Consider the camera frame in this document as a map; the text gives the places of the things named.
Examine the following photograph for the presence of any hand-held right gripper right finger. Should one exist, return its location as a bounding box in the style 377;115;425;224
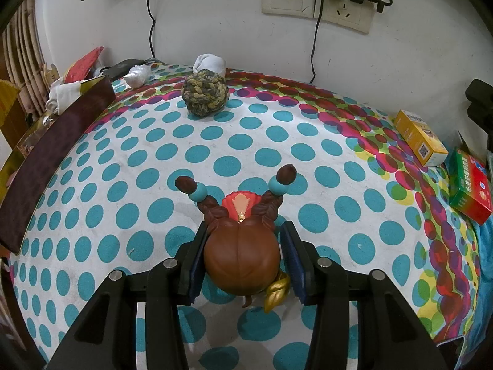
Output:
280;220;449;370

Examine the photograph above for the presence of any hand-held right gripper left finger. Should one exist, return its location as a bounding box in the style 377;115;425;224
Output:
46;221;209;370

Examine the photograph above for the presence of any brown-haired doll figure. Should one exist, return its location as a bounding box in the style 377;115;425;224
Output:
176;164;298;313

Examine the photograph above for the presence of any brown and gold storage box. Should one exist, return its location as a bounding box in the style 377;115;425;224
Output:
0;75;117;255

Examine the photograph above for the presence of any black phone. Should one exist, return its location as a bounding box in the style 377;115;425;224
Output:
435;337;467;370

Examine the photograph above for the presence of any small yellow medicine box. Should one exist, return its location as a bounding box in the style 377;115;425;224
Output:
393;109;448;167

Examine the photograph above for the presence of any blue towel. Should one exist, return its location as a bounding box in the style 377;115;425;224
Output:
470;216;493;340

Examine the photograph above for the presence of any green and red box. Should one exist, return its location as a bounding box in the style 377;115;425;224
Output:
448;147;493;225

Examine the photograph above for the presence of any crumpled white tissue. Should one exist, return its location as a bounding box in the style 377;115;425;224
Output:
124;65;149;87

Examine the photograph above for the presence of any white sock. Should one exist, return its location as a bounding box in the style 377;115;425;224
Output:
193;53;226;76

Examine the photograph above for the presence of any black device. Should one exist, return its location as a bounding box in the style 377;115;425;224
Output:
102;59;145;80

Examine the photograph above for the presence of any red packet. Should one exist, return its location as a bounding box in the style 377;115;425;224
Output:
63;46;104;81

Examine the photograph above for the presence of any beige ribbed panel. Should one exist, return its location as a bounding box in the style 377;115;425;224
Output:
4;0;52;116

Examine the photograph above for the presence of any braided rope ball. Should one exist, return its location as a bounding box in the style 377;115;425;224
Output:
181;68;231;119

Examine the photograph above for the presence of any black charger cable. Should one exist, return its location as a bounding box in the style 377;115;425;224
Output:
308;0;324;83

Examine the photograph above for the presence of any thin black cable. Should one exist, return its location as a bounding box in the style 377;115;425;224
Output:
143;0;157;60

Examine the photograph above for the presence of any black clamp mount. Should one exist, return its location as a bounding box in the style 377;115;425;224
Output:
465;79;493;151

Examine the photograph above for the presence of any beige power wall socket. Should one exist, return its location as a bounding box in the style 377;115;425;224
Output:
314;0;373;35

